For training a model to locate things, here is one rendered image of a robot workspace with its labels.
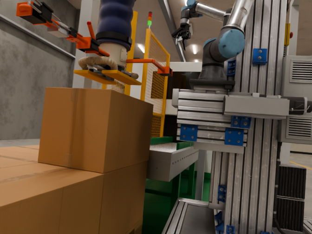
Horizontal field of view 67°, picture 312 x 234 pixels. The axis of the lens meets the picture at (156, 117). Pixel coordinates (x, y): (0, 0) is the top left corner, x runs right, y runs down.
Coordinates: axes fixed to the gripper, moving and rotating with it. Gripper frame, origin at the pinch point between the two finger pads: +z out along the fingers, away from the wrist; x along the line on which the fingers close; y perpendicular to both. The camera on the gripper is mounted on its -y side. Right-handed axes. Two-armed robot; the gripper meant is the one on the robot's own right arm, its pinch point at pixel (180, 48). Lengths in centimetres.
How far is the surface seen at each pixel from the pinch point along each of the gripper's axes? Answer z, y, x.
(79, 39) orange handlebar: 31, 10, -104
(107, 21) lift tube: 10, 0, -80
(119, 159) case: 88, 20, -79
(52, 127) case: 74, -6, -103
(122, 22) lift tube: 8, 5, -73
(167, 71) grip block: 30, 16, -37
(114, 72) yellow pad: 42, 13, -83
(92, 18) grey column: -53, -129, 0
